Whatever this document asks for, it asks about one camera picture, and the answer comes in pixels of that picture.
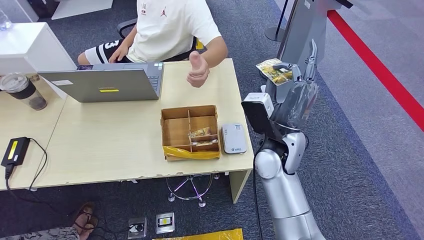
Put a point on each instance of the grey kiosk stand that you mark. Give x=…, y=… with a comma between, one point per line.
x=301, y=30

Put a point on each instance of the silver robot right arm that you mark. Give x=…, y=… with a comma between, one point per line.
x=285, y=198

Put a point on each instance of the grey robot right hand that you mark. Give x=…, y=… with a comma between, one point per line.
x=294, y=102

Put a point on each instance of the person's right forearm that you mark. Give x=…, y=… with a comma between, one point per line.
x=129, y=38

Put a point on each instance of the black box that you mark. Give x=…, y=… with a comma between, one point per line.
x=43, y=7

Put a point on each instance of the grey laptop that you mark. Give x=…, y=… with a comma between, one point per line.
x=99, y=86

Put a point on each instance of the lidded plastic coffee cup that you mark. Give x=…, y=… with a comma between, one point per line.
x=23, y=91

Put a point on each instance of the white platform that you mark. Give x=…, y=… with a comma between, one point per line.
x=79, y=8

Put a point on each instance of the person's foot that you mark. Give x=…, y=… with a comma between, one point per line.
x=85, y=221

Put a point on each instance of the black stanchion post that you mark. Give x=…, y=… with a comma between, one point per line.
x=274, y=33

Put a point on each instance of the black power adapter yellow label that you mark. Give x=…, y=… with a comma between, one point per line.
x=15, y=151

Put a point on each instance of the closed silver floor outlet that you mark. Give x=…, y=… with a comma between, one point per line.
x=165, y=223

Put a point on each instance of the clear water bottle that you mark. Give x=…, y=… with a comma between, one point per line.
x=4, y=21

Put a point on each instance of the brown sandal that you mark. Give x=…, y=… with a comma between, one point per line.
x=89, y=212

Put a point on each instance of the picture ID card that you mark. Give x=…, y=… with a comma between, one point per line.
x=269, y=73

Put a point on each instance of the chrome stanchion post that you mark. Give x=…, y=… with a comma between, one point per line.
x=286, y=30

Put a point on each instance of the white cabinet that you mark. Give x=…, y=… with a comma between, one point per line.
x=30, y=46

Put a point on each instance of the chrome stool base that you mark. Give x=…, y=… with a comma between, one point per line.
x=190, y=192

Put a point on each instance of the person's right hand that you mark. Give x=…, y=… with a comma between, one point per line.
x=119, y=53

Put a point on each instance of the wooden compartment box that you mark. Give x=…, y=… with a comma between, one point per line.
x=175, y=132

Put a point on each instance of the picture room key card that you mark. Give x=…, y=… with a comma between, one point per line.
x=205, y=142
x=199, y=132

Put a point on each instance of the black office chair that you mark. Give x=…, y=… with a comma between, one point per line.
x=124, y=26

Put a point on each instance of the grey card reader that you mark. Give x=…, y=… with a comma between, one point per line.
x=234, y=139

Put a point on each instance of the person's left hand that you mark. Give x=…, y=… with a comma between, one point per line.
x=198, y=74

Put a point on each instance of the small yellow tag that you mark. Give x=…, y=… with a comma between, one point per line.
x=199, y=44

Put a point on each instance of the person's left forearm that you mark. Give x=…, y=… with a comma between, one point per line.
x=215, y=53

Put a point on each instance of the yellow floor tape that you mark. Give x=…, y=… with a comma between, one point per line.
x=212, y=236

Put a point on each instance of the open floor outlet with plug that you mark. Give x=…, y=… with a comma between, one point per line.
x=137, y=228

